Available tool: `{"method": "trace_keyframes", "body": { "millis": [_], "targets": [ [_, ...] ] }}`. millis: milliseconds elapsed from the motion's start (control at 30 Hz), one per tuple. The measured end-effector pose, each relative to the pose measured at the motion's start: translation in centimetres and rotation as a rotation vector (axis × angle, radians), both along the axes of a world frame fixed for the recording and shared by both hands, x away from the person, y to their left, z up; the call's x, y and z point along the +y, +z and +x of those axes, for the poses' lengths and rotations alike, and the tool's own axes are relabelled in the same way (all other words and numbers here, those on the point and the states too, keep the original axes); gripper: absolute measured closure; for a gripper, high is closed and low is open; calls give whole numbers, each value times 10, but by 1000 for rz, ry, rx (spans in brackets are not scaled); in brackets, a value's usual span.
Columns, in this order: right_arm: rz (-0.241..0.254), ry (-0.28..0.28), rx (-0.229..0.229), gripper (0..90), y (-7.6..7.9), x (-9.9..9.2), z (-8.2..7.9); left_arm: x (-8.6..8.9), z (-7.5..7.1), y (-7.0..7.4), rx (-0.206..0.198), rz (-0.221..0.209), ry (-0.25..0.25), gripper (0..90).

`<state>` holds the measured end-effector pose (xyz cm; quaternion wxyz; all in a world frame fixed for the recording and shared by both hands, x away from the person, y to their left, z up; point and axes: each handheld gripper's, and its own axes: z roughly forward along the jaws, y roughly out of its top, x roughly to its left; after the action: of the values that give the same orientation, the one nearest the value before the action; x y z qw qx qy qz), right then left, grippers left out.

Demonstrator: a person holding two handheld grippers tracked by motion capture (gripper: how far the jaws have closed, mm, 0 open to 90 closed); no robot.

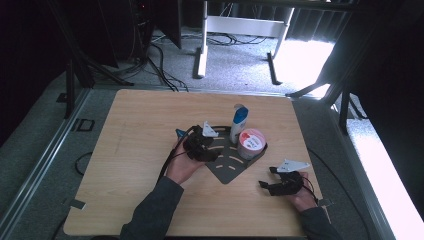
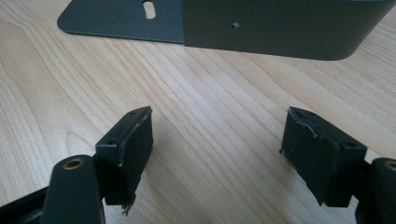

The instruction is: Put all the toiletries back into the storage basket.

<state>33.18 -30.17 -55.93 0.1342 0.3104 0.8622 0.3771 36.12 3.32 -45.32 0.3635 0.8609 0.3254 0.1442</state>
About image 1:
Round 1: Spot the black cable loop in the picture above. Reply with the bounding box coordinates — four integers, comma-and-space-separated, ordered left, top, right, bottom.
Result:
74, 151, 95, 177

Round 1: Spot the right hand-held gripper cable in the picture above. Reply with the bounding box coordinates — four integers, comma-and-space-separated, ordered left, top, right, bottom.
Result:
304, 148, 372, 240

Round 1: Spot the black metal stand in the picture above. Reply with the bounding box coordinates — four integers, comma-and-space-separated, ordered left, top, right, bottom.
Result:
285, 43, 368, 135
49, 0, 135, 120

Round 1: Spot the person's left hand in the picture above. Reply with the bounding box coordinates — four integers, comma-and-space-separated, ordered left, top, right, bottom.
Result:
165, 145, 205, 185

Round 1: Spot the white bottle with blue cap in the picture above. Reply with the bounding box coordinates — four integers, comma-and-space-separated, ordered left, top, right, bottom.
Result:
228, 103, 250, 145

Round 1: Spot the person's right hand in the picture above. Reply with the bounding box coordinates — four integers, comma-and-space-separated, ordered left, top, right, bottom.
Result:
287, 171, 318, 213

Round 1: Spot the dark computer tower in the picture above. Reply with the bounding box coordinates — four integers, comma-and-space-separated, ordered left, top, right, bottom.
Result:
129, 0, 155, 62

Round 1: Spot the black slotted corner shelf tray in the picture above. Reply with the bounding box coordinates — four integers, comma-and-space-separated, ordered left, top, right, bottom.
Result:
204, 125, 269, 185

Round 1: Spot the left hand-held gripper cable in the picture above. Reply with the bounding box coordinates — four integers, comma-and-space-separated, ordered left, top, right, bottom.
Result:
156, 125, 198, 184

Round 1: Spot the hand-held gripper cable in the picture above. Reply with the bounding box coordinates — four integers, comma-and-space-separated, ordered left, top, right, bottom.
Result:
304, 148, 372, 240
156, 125, 198, 184

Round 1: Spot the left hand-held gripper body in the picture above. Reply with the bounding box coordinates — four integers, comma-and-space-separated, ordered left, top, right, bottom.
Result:
182, 121, 220, 163

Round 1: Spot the white desk frame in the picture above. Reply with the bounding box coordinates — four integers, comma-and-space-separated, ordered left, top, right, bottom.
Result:
192, 0, 296, 86

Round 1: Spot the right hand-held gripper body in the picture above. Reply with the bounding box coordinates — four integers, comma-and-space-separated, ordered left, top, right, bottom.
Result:
271, 159, 310, 197

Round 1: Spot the bundle of black floor cables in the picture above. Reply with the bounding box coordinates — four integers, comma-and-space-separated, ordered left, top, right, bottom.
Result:
145, 42, 190, 93

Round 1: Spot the black rectangular floor frame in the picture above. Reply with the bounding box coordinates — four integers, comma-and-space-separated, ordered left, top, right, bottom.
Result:
76, 117, 96, 132

